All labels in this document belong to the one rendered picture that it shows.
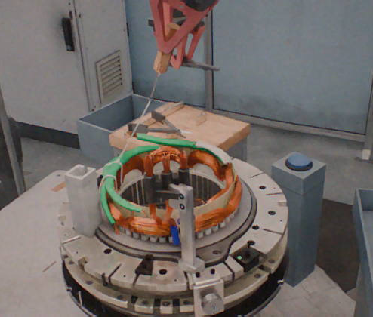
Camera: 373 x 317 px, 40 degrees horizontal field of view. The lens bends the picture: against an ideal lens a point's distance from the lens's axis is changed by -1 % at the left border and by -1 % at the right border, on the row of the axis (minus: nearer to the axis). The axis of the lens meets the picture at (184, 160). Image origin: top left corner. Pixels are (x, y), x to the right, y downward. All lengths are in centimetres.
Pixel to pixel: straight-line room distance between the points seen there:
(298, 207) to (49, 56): 236
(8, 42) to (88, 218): 269
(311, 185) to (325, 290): 23
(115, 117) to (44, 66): 203
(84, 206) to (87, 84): 240
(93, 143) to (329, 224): 166
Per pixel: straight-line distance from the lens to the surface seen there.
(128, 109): 118
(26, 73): 329
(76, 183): 64
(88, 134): 107
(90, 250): 66
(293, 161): 93
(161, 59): 62
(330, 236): 246
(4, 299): 111
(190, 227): 57
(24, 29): 317
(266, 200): 73
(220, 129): 99
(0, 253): 123
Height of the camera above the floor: 151
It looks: 30 degrees down
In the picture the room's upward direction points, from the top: 3 degrees counter-clockwise
